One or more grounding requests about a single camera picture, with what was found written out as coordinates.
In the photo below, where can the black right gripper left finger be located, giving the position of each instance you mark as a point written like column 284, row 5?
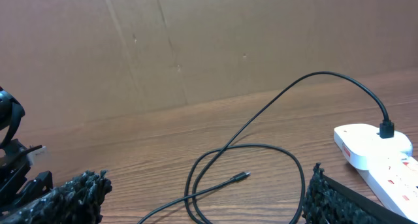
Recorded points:
column 78, row 201

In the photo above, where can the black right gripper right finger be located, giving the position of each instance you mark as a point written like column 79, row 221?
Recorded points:
column 329, row 202

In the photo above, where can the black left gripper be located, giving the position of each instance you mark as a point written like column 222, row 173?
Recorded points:
column 16, row 189

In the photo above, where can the white charger adapter plug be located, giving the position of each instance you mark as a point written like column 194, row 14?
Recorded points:
column 362, row 145

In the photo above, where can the white power extension strip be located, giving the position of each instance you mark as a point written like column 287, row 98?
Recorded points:
column 394, row 183

